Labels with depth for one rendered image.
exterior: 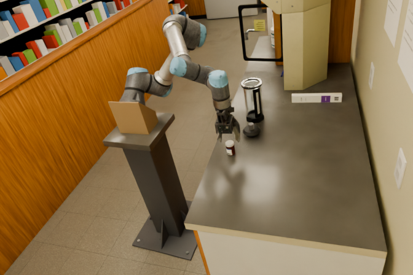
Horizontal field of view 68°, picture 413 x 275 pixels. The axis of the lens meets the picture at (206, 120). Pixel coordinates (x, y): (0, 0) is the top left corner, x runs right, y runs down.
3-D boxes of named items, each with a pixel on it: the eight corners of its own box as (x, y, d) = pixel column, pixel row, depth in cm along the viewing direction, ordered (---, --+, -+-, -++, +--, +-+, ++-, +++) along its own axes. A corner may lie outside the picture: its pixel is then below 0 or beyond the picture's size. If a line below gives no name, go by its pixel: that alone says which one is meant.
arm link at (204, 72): (194, 60, 133) (204, 67, 124) (215, 67, 139) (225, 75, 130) (187, 76, 135) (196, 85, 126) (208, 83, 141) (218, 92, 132)
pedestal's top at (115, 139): (104, 146, 179) (102, 140, 177) (133, 115, 203) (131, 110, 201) (150, 151, 167) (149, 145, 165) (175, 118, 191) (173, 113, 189)
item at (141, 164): (132, 245, 225) (85, 153, 176) (161, 196, 261) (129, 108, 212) (190, 261, 207) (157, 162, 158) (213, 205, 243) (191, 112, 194)
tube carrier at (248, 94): (265, 120, 164) (263, 85, 152) (246, 123, 165) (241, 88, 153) (263, 110, 173) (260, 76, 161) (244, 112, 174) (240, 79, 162)
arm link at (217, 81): (221, 66, 127) (230, 73, 120) (224, 89, 133) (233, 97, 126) (204, 72, 125) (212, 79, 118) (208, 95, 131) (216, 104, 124)
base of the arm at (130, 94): (113, 102, 170) (116, 85, 172) (126, 109, 184) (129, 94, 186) (137, 103, 166) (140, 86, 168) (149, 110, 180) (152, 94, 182)
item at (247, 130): (262, 138, 154) (260, 127, 150) (243, 140, 155) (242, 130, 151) (259, 127, 161) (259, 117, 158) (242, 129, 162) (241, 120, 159)
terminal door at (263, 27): (284, 62, 211) (283, 2, 189) (243, 61, 225) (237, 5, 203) (285, 61, 211) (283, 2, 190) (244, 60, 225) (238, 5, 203)
